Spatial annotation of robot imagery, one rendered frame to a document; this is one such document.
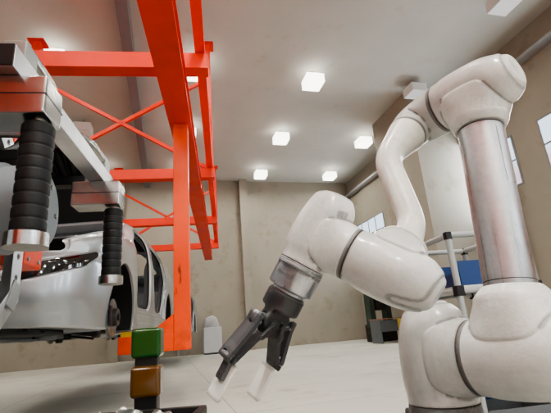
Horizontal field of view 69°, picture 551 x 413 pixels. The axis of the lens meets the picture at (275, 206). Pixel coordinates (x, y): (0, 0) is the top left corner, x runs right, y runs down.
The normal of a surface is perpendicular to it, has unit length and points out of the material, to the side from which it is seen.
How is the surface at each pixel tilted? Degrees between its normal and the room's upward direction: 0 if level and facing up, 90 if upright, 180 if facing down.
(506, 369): 102
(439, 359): 87
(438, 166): 90
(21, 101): 90
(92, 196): 90
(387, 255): 73
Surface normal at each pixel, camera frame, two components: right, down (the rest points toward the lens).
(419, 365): -0.70, -0.15
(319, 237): -0.28, -0.22
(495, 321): -0.84, -0.26
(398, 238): 0.05, -0.83
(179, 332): 0.12, -0.30
